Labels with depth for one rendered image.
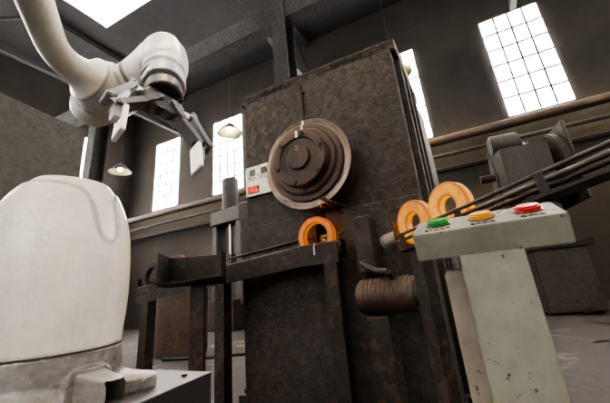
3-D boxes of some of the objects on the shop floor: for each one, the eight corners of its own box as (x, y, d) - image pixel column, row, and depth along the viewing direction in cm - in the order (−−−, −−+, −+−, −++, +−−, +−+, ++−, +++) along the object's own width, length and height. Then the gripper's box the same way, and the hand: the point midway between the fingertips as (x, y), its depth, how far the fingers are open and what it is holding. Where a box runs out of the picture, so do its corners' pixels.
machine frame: (306, 376, 221) (288, 136, 281) (487, 379, 177) (420, 93, 236) (235, 413, 159) (231, 95, 219) (487, 433, 115) (396, 28, 175)
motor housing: (385, 440, 117) (362, 280, 135) (452, 447, 108) (418, 273, 126) (374, 457, 106) (351, 280, 124) (448, 466, 97) (412, 273, 115)
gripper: (204, 129, 79) (211, 194, 64) (89, 66, 63) (63, 134, 48) (224, 106, 76) (236, 170, 61) (109, 34, 60) (88, 97, 45)
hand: (161, 150), depth 55 cm, fingers open, 13 cm apart
